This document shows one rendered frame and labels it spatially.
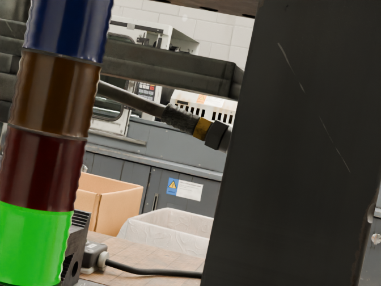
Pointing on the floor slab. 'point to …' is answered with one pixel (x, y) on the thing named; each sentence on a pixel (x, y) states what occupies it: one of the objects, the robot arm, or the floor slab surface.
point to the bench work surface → (127, 254)
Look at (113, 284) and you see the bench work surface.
